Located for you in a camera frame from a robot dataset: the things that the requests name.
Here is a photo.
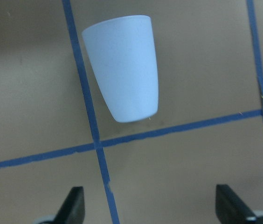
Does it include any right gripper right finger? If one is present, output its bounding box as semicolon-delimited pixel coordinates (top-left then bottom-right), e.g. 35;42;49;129
215;184;263;224

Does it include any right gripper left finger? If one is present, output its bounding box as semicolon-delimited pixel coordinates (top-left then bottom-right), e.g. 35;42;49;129
34;186;86;224

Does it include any light blue plastic cup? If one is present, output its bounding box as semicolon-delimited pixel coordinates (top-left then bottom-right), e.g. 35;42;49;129
82;15;159;123

